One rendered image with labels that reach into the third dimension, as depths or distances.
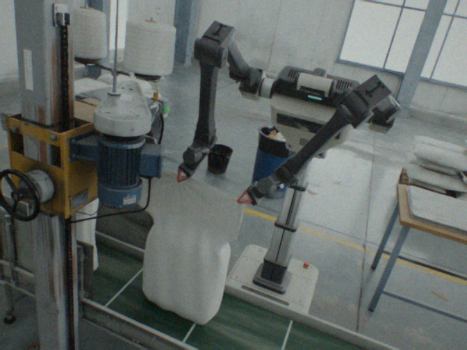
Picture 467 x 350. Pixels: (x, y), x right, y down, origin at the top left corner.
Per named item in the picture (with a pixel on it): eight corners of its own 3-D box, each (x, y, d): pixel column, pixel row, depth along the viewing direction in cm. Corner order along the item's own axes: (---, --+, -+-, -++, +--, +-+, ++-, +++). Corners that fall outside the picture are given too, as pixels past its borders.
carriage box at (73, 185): (124, 185, 158) (127, 112, 145) (64, 221, 129) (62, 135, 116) (76, 168, 164) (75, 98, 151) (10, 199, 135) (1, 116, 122)
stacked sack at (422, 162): (447, 160, 477) (451, 151, 472) (455, 179, 419) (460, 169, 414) (412, 151, 488) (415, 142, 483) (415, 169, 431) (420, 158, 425)
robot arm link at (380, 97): (397, 91, 107) (374, 66, 110) (358, 123, 112) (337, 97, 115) (403, 110, 147) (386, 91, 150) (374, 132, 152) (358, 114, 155)
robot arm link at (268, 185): (301, 178, 142) (287, 160, 144) (290, 181, 132) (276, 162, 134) (278, 197, 147) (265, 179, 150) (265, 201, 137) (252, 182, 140)
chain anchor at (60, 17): (73, 28, 112) (73, 5, 109) (60, 28, 108) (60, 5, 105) (65, 26, 113) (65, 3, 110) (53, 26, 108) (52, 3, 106)
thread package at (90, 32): (115, 59, 141) (117, 11, 134) (89, 62, 128) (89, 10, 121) (83, 51, 145) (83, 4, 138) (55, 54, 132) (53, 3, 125)
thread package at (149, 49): (181, 75, 135) (185, 25, 128) (156, 81, 121) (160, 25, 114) (140, 65, 140) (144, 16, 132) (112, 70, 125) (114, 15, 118)
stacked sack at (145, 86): (154, 92, 507) (155, 80, 501) (135, 97, 469) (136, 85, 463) (112, 80, 525) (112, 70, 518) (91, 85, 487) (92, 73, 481)
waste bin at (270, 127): (295, 187, 423) (309, 132, 396) (284, 207, 379) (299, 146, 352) (254, 175, 436) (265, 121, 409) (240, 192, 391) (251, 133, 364)
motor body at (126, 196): (149, 199, 140) (154, 136, 130) (124, 217, 127) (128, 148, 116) (115, 187, 144) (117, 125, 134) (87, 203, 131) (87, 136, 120)
